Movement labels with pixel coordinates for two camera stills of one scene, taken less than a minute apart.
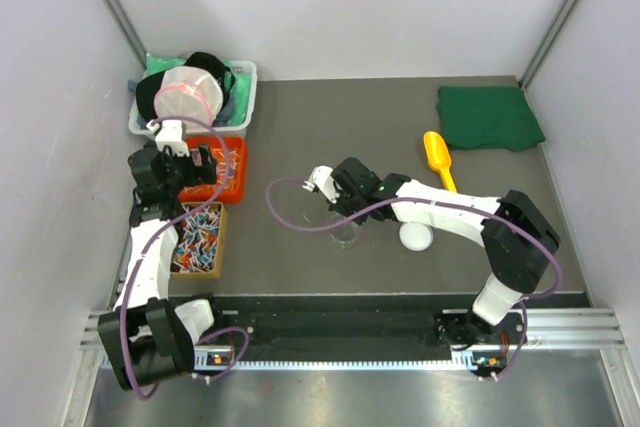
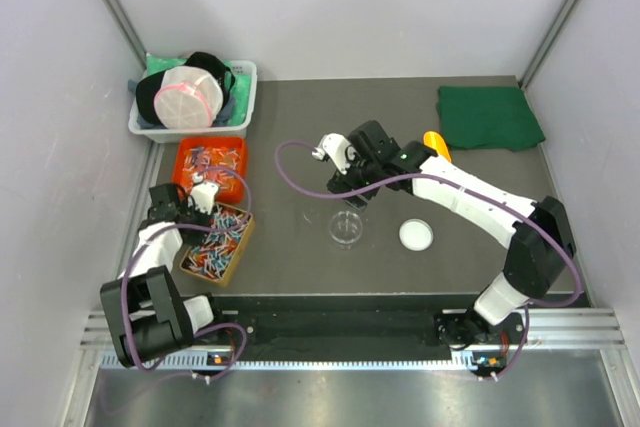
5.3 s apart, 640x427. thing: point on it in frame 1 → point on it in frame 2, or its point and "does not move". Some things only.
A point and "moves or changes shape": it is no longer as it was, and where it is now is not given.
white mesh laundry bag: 187,91 does not move
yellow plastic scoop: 439,157 does not move
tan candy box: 199,249 moves or changes shape
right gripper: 338,206 → 344,182
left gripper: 203,175 → 189,207
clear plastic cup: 345,235 does not move
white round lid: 415,236 does not move
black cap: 148,87 does not move
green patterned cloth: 239,88 does not move
